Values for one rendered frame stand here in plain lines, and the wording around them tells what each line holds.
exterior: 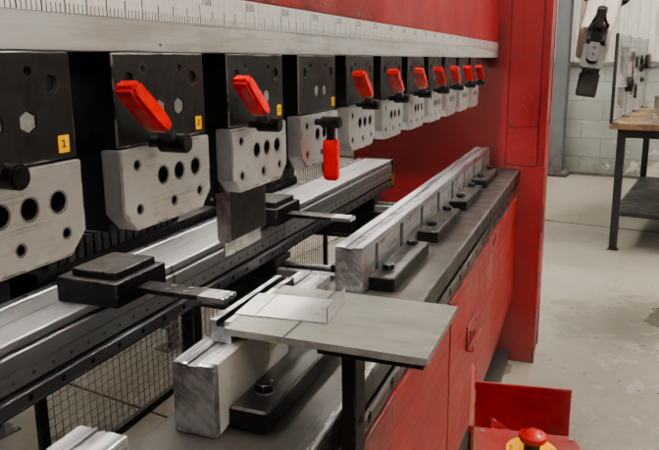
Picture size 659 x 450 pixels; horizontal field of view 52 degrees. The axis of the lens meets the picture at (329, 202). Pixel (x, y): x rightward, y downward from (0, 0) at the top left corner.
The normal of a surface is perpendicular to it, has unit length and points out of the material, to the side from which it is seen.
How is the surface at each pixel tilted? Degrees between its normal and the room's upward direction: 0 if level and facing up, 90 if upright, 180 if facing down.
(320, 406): 0
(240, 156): 90
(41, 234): 90
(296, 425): 0
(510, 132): 90
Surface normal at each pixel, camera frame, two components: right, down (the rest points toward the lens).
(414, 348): -0.01, -0.98
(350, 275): -0.36, 0.19
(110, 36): 0.93, 0.07
